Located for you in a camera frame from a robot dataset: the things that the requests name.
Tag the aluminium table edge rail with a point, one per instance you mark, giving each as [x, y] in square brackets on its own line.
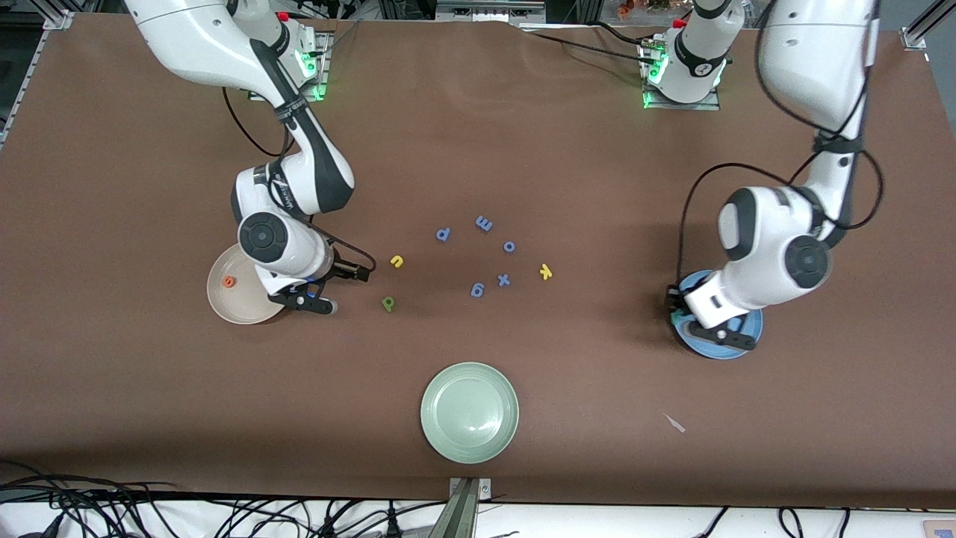
[31, 69]

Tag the blue foam letter p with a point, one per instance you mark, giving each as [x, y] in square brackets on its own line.
[439, 236]

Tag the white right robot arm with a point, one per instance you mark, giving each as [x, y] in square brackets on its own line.
[187, 37]

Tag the green foam letter p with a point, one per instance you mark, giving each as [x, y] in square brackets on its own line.
[388, 304]

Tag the pale green round plate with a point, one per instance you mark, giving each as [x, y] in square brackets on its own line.
[469, 412]

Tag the blue foam letter g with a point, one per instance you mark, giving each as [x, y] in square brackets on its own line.
[482, 290]

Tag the grey metal camera bracket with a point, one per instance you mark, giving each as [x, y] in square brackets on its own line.
[467, 515]

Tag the blue round plate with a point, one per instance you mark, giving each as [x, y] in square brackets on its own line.
[691, 281]

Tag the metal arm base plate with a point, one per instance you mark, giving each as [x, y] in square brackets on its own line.
[323, 88]
[680, 106]

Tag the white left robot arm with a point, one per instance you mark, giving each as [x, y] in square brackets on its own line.
[769, 224]

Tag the beige round plate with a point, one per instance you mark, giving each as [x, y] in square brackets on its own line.
[239, 302]

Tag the aluminium frame profile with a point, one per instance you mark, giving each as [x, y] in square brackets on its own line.
[919, 33]

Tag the blue foam letter m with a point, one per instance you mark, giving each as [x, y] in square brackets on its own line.
[484, 223]

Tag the yellow foam letter k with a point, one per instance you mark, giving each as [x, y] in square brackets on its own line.
[546, 272]

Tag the small white paper scrap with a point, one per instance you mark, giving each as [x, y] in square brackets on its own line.
[674, 423]

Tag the brown cardboard box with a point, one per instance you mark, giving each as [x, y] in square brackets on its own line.
[939, 529]

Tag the brown table mat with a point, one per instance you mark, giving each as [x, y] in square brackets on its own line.
[478, 149]

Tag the grey metal equipment box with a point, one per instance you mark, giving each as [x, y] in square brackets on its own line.
[485, 11]

